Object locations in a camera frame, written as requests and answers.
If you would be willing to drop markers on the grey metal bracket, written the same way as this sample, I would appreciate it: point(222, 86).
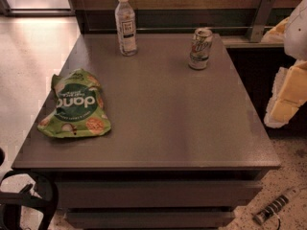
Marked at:
point(256, 30)

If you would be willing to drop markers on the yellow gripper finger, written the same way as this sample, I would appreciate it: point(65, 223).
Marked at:
point(289, 94)
point(276, 34)

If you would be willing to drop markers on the upper grey drawer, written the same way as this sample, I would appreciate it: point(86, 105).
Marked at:
point(156, 194)

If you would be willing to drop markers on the grey drawer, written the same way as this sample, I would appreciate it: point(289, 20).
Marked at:
point(156, 194)
point(151, 220)

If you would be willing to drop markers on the green chip bag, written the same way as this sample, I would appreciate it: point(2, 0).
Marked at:
point(79, 110)

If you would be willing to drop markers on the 7up soda can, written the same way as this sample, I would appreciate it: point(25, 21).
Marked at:
point(200, 48)

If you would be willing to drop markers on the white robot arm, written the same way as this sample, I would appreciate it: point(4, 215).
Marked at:
point(295, 37)

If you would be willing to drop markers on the clear plastic water bottle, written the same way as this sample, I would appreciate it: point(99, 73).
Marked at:
point(126, 29)

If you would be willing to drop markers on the lower grey drawer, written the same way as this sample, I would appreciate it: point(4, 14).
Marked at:
point(151, 220)

